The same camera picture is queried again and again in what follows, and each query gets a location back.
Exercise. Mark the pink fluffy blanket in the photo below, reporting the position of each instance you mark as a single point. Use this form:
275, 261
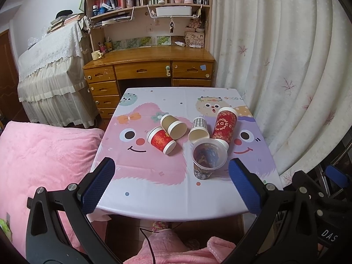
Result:
41, 156

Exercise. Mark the white floral curtain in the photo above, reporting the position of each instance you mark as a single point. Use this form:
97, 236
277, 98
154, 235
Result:
275, 60

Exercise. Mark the black hat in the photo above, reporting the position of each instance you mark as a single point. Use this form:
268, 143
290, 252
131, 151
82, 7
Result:
64, 13

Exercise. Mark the floral slipper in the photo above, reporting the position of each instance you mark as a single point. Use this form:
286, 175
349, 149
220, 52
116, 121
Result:
159, 226

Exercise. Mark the brown wooden door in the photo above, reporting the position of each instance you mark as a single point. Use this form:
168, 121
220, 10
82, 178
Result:
8, 74

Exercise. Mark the brown kraft paper cup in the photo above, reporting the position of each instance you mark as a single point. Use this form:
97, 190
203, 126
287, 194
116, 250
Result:
172, 125

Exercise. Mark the wooden bookshelf hutch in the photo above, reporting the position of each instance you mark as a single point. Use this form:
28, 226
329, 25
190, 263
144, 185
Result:
143, 30

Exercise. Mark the cream mug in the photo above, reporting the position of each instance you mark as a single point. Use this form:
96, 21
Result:
95, 55

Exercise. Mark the lace-covered piano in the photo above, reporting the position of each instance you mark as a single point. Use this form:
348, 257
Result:
55, 74

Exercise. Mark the red gold-flower paper cup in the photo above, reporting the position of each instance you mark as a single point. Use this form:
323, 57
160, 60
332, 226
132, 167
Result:
161, 140

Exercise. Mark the cardboard box with letters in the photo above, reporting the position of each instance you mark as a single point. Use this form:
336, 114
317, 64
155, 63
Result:
194, 39

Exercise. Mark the checkered paper cup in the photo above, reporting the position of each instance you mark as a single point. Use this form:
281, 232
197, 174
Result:
198, 130

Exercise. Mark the green packet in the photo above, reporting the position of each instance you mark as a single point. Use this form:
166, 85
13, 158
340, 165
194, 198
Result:
5, 228

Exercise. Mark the cartoon printed tablecloth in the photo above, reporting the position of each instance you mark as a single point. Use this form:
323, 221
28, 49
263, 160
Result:
165, 178

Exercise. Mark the white hanging storage basket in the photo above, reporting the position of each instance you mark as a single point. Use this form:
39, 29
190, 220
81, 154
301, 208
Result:
173, 11

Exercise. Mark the dark floral patterned cup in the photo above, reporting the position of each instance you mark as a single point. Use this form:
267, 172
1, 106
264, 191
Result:
209, 156

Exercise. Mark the red pen holder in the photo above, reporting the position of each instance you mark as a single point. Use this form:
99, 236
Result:
103, 49

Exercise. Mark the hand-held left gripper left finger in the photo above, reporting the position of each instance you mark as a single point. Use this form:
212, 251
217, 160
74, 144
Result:
99, 183

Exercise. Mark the tall red gold-print cup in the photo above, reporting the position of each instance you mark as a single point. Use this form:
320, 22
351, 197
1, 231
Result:
225, 128

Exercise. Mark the wooden desk with drawers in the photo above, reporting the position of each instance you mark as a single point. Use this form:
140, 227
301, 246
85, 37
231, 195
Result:
143, 60

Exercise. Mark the stack of books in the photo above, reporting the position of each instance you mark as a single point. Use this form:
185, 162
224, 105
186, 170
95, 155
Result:
64, 21

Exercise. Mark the white tube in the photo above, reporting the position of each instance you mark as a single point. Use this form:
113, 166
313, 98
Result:
179, 43

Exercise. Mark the pink fleece clothing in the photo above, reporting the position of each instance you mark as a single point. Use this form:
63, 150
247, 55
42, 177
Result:
170, 249

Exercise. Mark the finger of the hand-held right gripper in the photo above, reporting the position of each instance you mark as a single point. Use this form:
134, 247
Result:
337, 177

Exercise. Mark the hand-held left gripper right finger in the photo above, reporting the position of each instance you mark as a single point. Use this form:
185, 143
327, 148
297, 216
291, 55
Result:
244, 187

